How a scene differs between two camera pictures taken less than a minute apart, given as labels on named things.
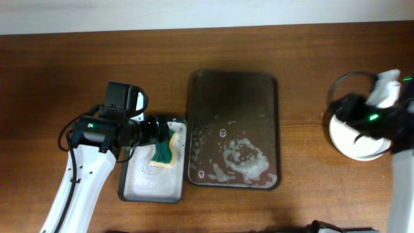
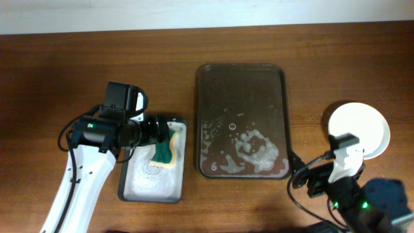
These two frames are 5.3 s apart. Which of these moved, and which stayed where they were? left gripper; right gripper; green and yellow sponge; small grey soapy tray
Moved: right gripper
Stayed: left gripper; green and yellow sponge; small grey soapy tray
